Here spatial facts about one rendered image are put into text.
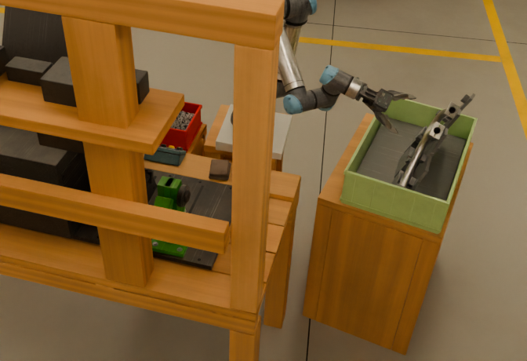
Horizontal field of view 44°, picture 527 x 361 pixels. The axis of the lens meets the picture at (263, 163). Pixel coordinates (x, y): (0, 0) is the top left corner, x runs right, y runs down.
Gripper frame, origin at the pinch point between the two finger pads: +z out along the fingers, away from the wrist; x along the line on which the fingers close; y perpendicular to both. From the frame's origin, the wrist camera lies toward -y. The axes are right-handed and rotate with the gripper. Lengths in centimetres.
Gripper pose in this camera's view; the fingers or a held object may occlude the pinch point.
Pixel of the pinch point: (407, 116)
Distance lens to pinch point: 248.7
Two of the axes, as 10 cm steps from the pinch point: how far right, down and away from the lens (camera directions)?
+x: 4.6, -8.9, 0.4
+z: 8.9, 4.6, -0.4
